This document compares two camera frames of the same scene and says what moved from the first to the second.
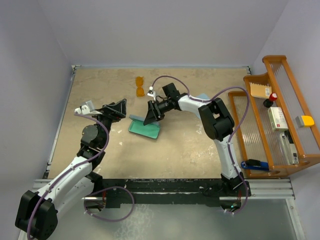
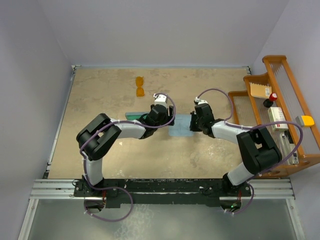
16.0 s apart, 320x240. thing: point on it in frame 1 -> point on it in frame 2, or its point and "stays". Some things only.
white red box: x=277 y=119 stays
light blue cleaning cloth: x=203 y=95 -> x=181 y=127
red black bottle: x=268 y=102 stays
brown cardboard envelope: x=257 y=90 stays
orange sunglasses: x=140 y=89 stays
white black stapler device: x=290 y=149 stays
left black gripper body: x=106 y=119 -> x=167 y=118
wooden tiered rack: x=275 y=124 stays
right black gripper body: x=162 y=108 -> x=194 y=123
